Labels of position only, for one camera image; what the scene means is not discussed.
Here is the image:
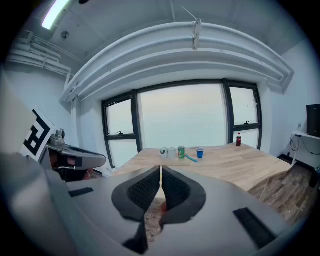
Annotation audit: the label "white duct hanger bracket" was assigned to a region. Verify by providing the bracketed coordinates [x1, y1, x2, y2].
[181, 6, 203, 52]

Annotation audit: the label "rectangular ceiling light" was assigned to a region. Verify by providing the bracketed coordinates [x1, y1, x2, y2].
[41, 0, 71, 30]

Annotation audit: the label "black computer tower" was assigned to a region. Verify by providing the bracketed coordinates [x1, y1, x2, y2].
[305, 103, 320, 138]

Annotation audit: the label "white ceiling ducts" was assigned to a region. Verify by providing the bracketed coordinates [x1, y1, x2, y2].
[59, 21, 295, 104]

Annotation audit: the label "black-framed casement window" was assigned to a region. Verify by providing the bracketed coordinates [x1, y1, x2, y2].
[222, 78, 263, 151]
[101, 89, 141, 169]

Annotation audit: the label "white side desk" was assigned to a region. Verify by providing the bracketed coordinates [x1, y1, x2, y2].
[290, 129, 320, 169]

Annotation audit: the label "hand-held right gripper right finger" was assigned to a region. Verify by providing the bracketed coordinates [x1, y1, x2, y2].
[147, 164, 292, 256]

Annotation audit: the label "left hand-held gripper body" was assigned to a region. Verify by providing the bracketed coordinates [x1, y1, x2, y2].
[19, 107, 66, 163]

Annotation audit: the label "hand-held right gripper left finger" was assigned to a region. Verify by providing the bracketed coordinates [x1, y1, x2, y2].
[62, 164, 163, 256]

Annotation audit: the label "white wall pipes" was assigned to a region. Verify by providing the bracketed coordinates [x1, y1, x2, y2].
[6, 29, 76, 78]

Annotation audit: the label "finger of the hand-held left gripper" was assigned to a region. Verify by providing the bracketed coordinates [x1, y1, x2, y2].
[49, 145, 108, 171]

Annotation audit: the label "person's left hand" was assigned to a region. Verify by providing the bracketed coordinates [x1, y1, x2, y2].
[65, 157, 95, 182]

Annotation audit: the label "large fixed window pane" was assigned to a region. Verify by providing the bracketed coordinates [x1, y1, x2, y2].
[136, 81, 232, 152]

